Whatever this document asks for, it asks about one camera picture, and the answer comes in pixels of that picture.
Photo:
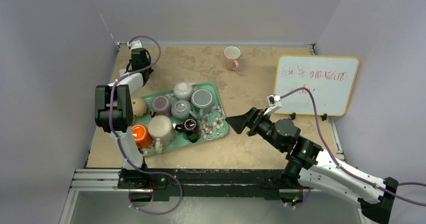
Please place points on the beige round mug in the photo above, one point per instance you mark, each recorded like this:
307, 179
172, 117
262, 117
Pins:
139, 107

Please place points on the grey-blue speckled round mug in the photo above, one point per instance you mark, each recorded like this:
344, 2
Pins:
182, 110

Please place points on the orange mug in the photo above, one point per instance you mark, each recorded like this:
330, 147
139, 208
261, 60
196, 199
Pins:
142, 137

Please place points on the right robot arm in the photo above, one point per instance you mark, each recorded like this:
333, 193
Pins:
309, 165

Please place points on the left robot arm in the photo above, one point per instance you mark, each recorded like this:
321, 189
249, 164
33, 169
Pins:
114, 114

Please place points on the green floral tray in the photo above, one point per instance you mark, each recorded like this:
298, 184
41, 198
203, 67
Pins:
212, 125

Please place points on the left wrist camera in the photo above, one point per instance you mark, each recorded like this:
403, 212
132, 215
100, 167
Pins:
135, 44

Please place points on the yellow framed whiteboard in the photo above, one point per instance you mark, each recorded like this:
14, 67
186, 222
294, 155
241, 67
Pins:
321, 84

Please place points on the black mug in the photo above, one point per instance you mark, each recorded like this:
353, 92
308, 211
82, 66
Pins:
190, 129

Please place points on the white speckled round mug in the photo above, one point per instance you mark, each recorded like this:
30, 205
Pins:
183, 90

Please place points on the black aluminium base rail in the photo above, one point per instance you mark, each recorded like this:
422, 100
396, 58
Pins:
163, 183

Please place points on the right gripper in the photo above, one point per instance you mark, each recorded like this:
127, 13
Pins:
252, 123

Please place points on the grey flat-bottom mug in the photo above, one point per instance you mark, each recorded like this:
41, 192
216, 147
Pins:
202, 99

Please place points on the pink faceted mug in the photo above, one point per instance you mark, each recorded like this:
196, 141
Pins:
232, 55

